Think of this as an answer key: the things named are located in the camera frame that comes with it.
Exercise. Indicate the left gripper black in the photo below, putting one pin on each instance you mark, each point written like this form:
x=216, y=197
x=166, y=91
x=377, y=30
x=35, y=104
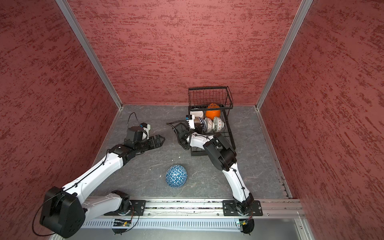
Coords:
x=153, y=145

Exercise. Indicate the white pink bowl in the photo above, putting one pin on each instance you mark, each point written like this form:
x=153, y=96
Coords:
x=197, y=114

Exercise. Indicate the red patterned bowl underneath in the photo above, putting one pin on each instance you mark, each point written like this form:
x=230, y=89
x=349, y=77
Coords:
x=210, y=125

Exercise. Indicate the orange plastic bowl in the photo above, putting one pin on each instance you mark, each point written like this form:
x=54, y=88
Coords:
x=213, y=111

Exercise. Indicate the green patterned ceramic bowl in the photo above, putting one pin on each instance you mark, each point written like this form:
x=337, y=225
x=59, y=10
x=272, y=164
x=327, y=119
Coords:
x=218, y=124

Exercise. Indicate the blue patterned ceramic bowl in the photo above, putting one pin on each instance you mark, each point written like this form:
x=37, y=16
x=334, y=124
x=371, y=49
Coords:
x=176, y=176

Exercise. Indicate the orange patterned bowl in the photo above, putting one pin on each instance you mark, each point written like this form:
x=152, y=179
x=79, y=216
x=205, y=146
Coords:
x=200, y=125

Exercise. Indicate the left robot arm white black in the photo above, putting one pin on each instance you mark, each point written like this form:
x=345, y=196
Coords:
x=66, y=209

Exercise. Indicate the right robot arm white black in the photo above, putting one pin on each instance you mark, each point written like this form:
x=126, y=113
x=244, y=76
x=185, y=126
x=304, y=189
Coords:
x=222, y=156

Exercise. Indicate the left corner aluminium profile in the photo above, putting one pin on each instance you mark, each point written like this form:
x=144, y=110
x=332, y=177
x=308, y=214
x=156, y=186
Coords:
x=81, y=36

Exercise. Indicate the corner aluminium profile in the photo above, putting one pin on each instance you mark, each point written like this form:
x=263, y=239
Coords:
x=290, y=37
x=81, y=36

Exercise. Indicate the right corner aluminium profile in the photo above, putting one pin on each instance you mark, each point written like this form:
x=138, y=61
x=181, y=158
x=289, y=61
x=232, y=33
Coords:
x=290, y=37

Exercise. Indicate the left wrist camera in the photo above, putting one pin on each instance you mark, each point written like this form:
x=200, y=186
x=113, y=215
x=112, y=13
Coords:
x=146, y=128

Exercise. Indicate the black wire dish rack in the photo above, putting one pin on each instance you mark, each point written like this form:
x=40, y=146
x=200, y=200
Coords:
x=203, y=99

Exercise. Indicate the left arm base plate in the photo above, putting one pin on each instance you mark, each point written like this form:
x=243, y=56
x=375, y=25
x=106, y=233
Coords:
x=135, y=208

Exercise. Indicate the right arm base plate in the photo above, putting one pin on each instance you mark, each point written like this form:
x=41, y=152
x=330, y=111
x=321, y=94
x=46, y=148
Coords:
x=230, y=209

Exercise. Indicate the white perforated cable duct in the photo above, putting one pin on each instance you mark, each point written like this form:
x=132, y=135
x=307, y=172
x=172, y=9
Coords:
x=231, y=225

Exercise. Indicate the aluminium mounting rail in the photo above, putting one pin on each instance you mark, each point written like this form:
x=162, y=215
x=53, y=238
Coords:
x=213, y=208

